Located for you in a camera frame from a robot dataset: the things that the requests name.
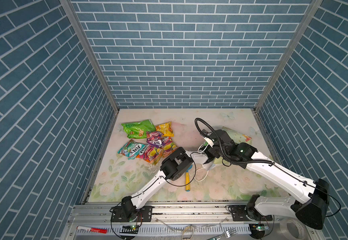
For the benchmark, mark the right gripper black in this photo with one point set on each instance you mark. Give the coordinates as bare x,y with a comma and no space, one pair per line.
210,150

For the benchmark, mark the red fruit candy packet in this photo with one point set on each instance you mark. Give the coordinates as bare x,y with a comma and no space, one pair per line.
167,143

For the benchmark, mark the yellow corn chips packet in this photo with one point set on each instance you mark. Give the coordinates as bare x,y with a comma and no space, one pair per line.
165,129

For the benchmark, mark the purple berry candy packet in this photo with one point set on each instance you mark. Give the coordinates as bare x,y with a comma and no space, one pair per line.
155,139

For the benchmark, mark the lemon fruit candy packet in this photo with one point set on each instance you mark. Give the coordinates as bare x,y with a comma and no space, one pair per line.
153,155

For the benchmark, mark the green chips bag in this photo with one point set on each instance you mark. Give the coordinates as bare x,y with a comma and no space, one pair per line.
138,130

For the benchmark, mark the teal red snack packet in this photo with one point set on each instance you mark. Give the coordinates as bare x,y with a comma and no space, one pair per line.
133,150

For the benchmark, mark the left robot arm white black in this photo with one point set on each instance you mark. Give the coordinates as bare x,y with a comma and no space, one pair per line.
172,168

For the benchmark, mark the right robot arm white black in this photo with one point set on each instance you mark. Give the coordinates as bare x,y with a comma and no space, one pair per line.
308,199

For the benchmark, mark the blue yellow toy rake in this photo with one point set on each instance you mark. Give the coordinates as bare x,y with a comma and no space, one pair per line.
187,180

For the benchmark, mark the metal fork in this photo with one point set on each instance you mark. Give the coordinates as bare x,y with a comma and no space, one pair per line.
227,234

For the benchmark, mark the clear tape roll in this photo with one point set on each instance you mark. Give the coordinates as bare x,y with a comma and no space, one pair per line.
293,229

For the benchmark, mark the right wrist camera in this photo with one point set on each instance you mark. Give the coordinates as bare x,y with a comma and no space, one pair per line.
209,142

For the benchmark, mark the white slotted cable duct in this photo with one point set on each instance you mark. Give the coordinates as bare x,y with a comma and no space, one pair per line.
176,230

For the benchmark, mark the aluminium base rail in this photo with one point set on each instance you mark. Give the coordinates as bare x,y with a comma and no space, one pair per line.
168,212

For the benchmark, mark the red handled tool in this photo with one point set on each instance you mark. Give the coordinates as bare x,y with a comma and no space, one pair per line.
92,230

